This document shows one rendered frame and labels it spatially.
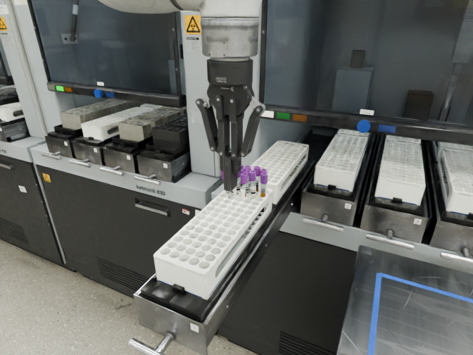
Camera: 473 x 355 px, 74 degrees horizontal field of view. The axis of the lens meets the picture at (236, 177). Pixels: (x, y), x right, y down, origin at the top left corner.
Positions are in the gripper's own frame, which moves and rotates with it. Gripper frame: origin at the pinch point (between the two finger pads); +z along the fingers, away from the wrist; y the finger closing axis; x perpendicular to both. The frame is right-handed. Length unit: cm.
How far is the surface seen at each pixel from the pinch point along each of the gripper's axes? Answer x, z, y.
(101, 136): 27, 12, -66
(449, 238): 24, 17, 43
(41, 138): 33, 21, -111
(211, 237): -10.3, 7.9, 1.5
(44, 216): 23, 56, -109
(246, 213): 0.3, 8.8, 3.2
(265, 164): 23.0, 8.1, -1.7
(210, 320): -20.8, 13.9, 7.1
